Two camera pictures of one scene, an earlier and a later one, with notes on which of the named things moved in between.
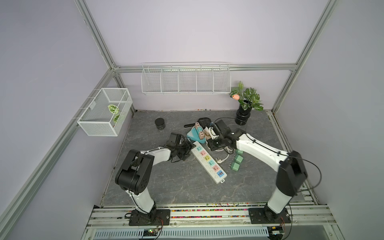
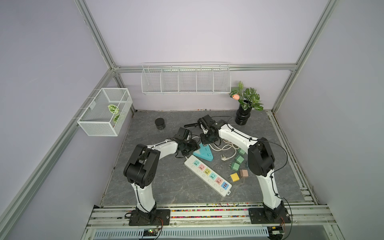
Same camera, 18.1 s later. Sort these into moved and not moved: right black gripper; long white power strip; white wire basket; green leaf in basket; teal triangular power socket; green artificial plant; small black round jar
Moved: teal triangular power socket; long white power strip; right black gripper
Not moved: white wire basket; green artificial plant; small black round jar; green leaf in basket
